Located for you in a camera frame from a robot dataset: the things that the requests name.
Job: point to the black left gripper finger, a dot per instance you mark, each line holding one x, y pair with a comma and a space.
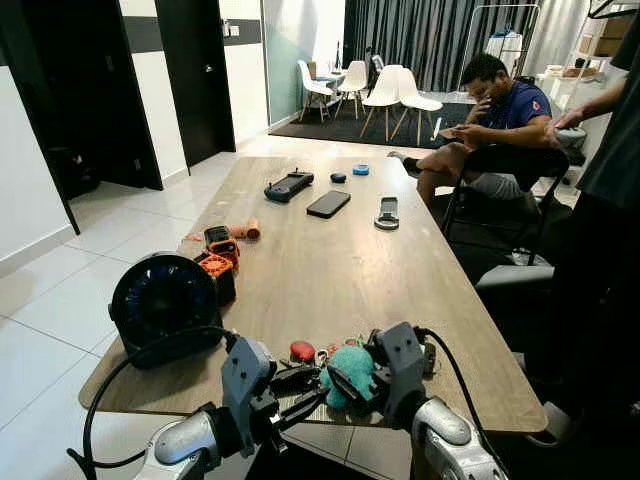
298, 377
305, 404

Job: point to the red key fob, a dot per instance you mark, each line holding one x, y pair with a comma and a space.
302, 351

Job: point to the silver keys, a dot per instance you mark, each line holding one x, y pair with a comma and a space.
323, 356

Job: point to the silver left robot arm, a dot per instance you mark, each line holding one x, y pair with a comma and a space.
190, 440

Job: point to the orange black power tool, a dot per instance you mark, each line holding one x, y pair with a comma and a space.
222, 245
216, 278

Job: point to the black smartphone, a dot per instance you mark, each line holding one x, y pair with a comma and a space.
328, 204

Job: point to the black round table fan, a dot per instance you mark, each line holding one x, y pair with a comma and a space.
165, 305

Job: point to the small black round puck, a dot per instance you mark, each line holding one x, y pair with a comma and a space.
338, 177

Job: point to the grey chair seat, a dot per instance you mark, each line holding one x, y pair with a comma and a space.
515, 278

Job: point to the black handheld controller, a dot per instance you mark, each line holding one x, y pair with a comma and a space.
289, 185

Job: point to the small blue round puck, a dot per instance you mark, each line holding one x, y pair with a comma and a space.
360, 169

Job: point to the dark rug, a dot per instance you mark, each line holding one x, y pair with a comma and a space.
330, 130

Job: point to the black metal chair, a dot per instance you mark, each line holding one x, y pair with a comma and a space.
515, 162

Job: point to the white chair wooden legs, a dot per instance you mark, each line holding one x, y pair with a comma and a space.
383, 90
412, 92
354, 78
310, 85

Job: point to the standing person dark clothes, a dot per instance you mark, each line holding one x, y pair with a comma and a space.
605, 230

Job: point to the seated man blue shirt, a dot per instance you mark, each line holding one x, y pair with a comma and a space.
515, 110

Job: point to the black bag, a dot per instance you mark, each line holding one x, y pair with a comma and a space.
72, 172

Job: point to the black door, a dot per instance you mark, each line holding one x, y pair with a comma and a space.
195, 80
90, 80

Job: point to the dark striped curtain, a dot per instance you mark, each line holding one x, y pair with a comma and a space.
420, 35

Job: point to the metal clothes rack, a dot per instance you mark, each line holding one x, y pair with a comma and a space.
505, 45

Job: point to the white storage shelf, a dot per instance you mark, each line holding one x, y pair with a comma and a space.
600, 45

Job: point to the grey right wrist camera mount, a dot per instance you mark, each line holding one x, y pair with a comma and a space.
405, 365

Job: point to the small white wall switch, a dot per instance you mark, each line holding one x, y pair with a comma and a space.
231, 29

